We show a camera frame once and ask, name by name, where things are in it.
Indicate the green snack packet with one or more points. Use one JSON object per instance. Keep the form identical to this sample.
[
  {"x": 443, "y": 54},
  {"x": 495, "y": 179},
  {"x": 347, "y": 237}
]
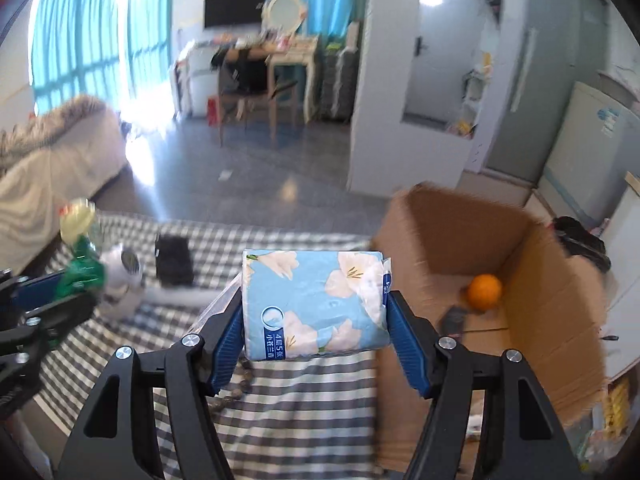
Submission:
[{"x": 80, "y": 275}]

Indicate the brown cardboard box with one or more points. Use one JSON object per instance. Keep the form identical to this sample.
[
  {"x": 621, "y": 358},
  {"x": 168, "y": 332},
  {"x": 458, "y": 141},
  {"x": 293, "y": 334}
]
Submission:
[{"x": 550, "y": 300}]

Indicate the wooden chair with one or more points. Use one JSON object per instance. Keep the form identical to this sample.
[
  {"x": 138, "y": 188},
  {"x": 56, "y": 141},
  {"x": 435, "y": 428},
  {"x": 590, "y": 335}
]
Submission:
[{"x": 272, "y": 110}]

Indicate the yellow packet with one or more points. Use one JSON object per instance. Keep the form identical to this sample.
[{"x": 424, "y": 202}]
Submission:
[{"x": 617, "y": 402}]

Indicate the white refrigerator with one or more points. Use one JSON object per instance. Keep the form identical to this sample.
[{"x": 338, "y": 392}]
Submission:
[{"x": 590, "y": 160}]

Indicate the black cloth bundle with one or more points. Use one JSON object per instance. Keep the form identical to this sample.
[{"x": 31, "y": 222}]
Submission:
[{"x": 580, "y": 245}]

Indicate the glass cup with cream lid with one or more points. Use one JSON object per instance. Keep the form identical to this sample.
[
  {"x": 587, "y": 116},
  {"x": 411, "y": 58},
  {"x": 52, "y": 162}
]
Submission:
[{"x": 76, "y": 220}]

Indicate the silver suitcase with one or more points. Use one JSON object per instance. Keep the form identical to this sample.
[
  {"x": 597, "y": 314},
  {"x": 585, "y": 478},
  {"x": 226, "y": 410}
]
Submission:
[{"x": 339, "y": 85}]

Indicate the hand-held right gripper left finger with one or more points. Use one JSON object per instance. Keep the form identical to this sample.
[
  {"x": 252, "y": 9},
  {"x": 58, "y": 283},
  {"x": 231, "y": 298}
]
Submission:
[{"x": 227, "y": 347}]

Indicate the wide teal curtain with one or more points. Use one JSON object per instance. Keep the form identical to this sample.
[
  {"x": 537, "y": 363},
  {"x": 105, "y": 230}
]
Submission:
[{"x": 75, "y": 45}]

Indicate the white dressing table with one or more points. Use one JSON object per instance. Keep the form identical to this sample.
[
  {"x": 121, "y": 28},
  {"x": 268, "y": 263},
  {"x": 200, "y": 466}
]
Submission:
[{"x": 300, "y": 55}]

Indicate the white hair dryer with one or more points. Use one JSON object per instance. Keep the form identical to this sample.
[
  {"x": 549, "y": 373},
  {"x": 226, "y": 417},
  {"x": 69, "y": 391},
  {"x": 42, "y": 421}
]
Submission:
[{"x": 122, "y": 272}]

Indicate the black shoulder bag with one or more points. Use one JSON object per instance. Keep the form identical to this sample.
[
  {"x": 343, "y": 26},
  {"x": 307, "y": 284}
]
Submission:
[{"x": 247, "y": 72}]

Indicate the white oval mirror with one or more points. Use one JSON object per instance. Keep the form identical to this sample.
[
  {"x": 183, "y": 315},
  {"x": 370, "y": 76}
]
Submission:
[{"x": 284, "y": 10}]

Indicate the black wallet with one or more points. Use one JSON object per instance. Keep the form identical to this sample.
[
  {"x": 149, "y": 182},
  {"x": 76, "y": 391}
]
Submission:
[{"x": 172, "y": 262}]

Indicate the bed with white sheet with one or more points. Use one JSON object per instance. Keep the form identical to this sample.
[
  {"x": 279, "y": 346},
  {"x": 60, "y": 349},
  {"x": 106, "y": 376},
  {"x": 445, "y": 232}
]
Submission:
[{"x": 55, "y": 185}]

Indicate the narrow teal curtain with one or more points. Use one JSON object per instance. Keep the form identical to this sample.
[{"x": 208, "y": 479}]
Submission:
[{"x": 150, "y": 15}]

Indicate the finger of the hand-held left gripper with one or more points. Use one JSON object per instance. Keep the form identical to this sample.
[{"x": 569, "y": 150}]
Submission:
[
  {"x": 55, "y": 317},
  {"x": 35, "y": 287}
]

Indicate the black television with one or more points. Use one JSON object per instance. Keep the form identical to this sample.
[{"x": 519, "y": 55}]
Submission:
[{"x": 234, "y": 9}]

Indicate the blue floral tissue pack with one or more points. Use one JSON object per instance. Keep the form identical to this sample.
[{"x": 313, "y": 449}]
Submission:
[{"x": 310, "y": 300}]

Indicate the orange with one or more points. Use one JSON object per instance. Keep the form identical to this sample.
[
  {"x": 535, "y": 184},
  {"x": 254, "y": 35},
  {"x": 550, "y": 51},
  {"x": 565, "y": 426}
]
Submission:
[{"x": 484, "y": 292}]

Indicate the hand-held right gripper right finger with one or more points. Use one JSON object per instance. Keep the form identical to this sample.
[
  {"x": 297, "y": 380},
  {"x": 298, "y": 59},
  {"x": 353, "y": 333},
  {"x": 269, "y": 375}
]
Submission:
[{"x": 410, "y": 350}]

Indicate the red paper bag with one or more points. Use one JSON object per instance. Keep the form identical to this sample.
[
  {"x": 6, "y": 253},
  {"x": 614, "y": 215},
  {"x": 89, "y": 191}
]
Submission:
[{"x": 213, "y": 110}]

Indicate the grey checked tablecloth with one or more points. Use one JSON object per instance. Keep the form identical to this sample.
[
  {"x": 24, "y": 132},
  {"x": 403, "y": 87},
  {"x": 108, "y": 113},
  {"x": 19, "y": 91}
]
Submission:
[{"x": 300, "y": 400}]

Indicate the grey patterned duvet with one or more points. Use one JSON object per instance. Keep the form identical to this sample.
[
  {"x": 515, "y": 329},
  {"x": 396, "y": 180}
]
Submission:
[{"x": 60, "y": 120}]

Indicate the white mini fridge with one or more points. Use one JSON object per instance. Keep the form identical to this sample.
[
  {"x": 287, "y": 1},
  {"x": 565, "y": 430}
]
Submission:
[{"x": 200, "y": 85}]

